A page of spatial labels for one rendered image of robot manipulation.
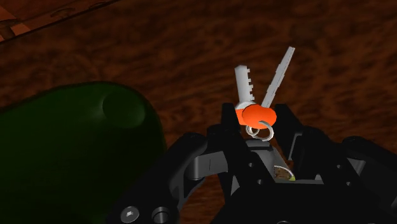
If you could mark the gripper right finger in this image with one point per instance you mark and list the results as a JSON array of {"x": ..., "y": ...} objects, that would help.
[{"x": 313, "y": 155}]

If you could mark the dark green rounded bottle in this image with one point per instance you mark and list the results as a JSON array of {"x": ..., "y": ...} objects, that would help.
[{"x": 62, "y": 155}]

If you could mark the orange-headed key bunch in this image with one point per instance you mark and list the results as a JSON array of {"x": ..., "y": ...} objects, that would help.
[{"x": 259, "y": 115}]

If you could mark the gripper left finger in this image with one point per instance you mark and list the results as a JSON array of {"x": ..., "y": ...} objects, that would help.
[{"x": 189, "y": 155}]

